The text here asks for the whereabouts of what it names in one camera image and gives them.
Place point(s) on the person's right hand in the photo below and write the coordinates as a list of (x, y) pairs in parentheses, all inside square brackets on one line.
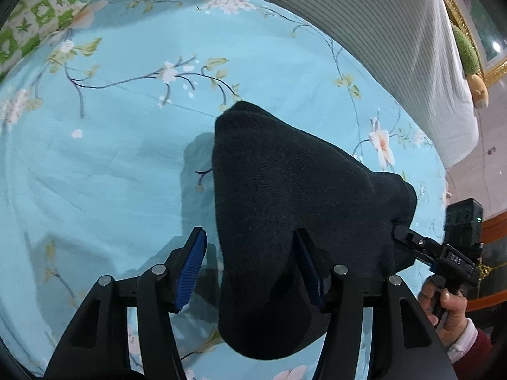
[(445, 310)]

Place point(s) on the wooden glass cabinet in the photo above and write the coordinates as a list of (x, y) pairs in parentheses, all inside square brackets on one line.
[(488, 300)]

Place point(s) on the gold framed painting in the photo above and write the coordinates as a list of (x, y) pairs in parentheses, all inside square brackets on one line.
[(484, 23)]

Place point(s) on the black pants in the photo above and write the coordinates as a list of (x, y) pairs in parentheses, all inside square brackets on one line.
[(270, 179)]

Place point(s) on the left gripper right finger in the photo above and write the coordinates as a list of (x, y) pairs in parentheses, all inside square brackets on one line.
[(403, 343)]

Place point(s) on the light blue floral bedsheet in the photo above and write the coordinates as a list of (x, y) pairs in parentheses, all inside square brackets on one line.
[(107, 132)]

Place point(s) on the green plush toy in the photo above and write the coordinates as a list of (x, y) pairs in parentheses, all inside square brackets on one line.
[(470, 65)]

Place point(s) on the grey striped bolster cushion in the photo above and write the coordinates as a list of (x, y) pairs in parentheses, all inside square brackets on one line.
[(409, 47)]

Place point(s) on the green white patterned pillow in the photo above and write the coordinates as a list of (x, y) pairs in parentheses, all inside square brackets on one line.
[(30, 22)]

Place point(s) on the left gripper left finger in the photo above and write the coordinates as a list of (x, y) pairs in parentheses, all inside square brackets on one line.
[(95, 344)]

